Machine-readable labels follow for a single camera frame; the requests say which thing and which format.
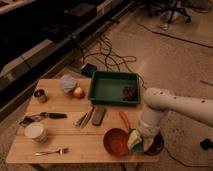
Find light blue crumpled cloth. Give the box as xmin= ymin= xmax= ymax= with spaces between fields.
xmin=59 ymin=74 xmax=77 ymax=93

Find yellow green sponge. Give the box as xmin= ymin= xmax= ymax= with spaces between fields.
xmin=127 ymin=129 xmax=154 ymax=152

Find small metal can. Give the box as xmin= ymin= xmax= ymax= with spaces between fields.
xmin=34 ymin=89 xmax=47 ymax=103

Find orange bowl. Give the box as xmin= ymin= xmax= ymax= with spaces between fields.
xmin=103 ymin=128 xmax=129 ymax=156

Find black power adapter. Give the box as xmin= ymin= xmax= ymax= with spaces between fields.
xmin=81 ymin=63 xmax=97 ymax=77

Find office chair base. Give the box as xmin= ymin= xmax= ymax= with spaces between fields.
xmin=156 ymin=0 xmax=191 ymax=24

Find purple bowl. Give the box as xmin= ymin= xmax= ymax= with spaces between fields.
xmin=146 ymin=133 xmax=164 ymax=156

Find dark shelving unit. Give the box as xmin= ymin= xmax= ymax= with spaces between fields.
xmin=0 ymin=0 xmax=130 ymax=111

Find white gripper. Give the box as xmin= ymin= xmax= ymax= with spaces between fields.
xmin=137 ymin=108 xmax=167 ymax=139

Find silver fork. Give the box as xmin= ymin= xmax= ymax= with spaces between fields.
xmin=34 ymin=148 xmax=69 ymax=156

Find green plastic tray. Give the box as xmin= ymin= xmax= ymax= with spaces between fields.
xmin=88 ymin=71 xmax=141 ymax=106

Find wooden chopsticks pair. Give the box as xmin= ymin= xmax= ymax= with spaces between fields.
xmin=75 ymin=106 xmax=94 ymax=128

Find black box on floor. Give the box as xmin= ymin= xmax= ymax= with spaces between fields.
xmin=200 ymin=138 xmax=213 ymax=150

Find black floor cables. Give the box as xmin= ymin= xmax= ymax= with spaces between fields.
xmin=79 ymin=33 xmax=138 ymax=73

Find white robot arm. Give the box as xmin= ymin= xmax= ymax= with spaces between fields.
xmin=137 ymin=88 xmax=213 ymax=137

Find dark grapes bunch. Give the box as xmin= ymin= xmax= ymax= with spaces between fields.
xmin=123 ymin=86 xmax=136 ymax=101

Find white paper cup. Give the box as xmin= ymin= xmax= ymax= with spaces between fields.
xmin=24 ymin=122 xmax=47 ymax=143

